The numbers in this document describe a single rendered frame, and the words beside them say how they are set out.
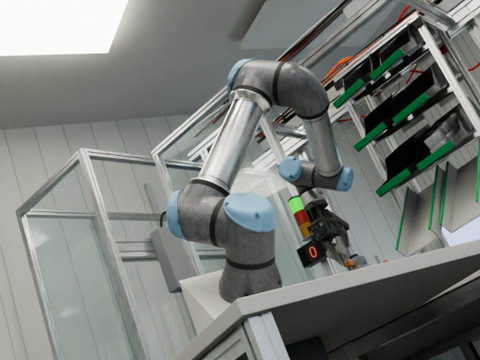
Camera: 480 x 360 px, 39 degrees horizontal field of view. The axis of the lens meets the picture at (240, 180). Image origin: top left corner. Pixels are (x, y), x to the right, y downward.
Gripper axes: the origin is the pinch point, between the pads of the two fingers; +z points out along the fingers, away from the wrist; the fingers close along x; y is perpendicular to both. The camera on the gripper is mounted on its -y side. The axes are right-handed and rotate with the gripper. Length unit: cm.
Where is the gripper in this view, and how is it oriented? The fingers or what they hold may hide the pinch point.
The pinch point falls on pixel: (345, 262)
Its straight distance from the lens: 214.9
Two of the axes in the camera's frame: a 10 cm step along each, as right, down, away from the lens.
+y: -6.5, -0.7, -7.6
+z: 3.5, 8.6, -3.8
